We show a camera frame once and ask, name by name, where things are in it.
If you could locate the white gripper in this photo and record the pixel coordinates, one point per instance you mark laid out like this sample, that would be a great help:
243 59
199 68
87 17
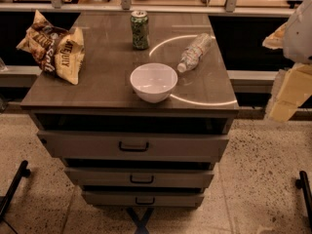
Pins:
299 36

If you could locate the clear plastic water bottle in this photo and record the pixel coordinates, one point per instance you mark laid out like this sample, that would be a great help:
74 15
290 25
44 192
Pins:
192 54

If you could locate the white bowl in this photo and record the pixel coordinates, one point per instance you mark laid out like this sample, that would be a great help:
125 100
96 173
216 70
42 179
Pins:
153 82

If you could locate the black right base leg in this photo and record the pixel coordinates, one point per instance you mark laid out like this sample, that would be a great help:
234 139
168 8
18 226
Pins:
303 183

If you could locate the black base leg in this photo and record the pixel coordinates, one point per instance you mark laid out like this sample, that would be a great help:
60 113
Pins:
23 171
303 183

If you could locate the grey drawer cabinet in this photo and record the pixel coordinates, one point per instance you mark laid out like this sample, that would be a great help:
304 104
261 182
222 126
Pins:
202 103

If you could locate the top grey drawer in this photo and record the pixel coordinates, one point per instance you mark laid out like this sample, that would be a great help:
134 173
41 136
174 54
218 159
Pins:
134 146

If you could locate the grey drawer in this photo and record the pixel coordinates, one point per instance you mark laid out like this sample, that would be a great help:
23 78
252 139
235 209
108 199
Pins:
140 177
143 199
134 146

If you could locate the green soda can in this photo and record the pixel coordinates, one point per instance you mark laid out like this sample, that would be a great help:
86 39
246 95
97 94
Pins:
140 30

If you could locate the middle grey drawer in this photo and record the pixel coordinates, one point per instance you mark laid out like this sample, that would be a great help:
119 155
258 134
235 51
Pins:
140 177

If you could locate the bottom grey drawer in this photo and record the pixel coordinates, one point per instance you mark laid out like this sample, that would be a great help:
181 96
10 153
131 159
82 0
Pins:
143 199

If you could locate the brown yellow chip bag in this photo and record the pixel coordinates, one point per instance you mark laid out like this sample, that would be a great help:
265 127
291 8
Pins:
56 50

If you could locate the black left base leg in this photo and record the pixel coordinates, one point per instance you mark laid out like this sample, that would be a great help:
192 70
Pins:
23 171

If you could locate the metal shelf rail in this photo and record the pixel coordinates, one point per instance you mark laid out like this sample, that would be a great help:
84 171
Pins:
249 8

